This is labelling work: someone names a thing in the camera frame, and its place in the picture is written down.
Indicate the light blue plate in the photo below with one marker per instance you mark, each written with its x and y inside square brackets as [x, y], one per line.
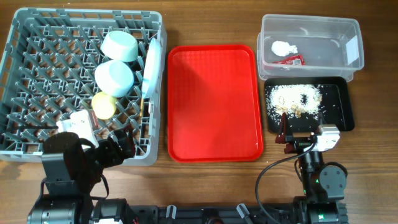
[152, 68]

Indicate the grey dishwasher rack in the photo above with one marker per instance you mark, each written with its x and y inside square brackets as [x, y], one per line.
[48, 73]

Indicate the white napkin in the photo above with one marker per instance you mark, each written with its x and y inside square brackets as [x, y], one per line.
[283, 49]

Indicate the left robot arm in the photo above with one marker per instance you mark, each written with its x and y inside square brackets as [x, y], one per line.
[73, 166]

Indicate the light blue small bowl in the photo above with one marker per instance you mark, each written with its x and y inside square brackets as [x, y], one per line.
[120, 45]

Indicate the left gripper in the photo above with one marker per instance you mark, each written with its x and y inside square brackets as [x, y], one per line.
[117, 157]

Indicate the red plastic tray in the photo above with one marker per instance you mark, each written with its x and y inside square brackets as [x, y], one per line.
[213, 107]

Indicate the rice and peanut shells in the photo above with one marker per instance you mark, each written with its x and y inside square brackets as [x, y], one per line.
[302, 101]

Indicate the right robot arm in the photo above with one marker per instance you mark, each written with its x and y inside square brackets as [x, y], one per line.
[323, 182]

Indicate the wooden chopstick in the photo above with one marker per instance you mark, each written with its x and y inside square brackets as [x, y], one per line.
[141, 107]

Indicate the clear plastic bin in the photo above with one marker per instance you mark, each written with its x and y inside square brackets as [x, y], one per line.
[331, 46]

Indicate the black plastic tray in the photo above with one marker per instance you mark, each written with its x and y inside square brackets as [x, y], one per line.
[344, 123]

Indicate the red sauce packet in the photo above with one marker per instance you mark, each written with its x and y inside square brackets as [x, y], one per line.
[293, 60]

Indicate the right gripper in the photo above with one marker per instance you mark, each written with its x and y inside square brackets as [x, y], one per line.
[298, 144]

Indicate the yellow plastic cup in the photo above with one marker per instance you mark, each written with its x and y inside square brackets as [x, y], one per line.
[103, 105]

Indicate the light green bowl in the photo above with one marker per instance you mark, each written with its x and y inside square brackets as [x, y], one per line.
[114, 78]

